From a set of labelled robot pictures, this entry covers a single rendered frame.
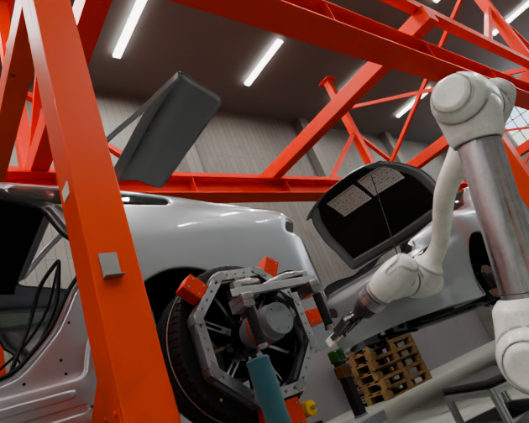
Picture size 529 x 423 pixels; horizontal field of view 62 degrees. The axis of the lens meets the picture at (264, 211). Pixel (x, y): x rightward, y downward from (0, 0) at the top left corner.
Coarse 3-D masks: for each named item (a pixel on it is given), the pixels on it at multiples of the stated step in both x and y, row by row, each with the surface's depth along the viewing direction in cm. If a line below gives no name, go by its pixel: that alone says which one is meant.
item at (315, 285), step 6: (306, 282) 177; (312, 282) 177; (318, 282) 179; (300, 288) 180; (306, 288) 177; (312, 288) 175; (318, 288) 177; (300, 294) 180; (306, 294) 177; (312, 294) 177
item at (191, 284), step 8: (184, 280) 174; (192, 280) 172; (200, 280) 174; (184, 288) 169; (192, 288) 171; (200, 288) 172; (184, 296) 173; (192, 296) 171; (200, 296) 170; (192, 304) 174
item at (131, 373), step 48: (48, 0) 189; (48, 48) 175; (48, 96) 171; (96, 144) 164; (96, 192) 153; (96, 240) 144; (96, 288) 136; (144, 288) 145; (96, 336) 136; (144, 336) 136; (144, 384) 129
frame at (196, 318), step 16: (224, 272) 183; (240, 272) 188; (256, 272) 192; (208, 288) 175; (208, 304) 171; (288, 304) 198; (192, 320) 165; (304, 320) 193; (192, 336) 165; (208, 336) 164; (304, 336) 191; (208, 352) 160; (304, 352) 186; (208, 368) 157; (304, 368) 180; (224, 384) 158; (240, 384) 161; (288, 384) 172; (304, 384) 176; (240, 400) 162; (256, 400) 160
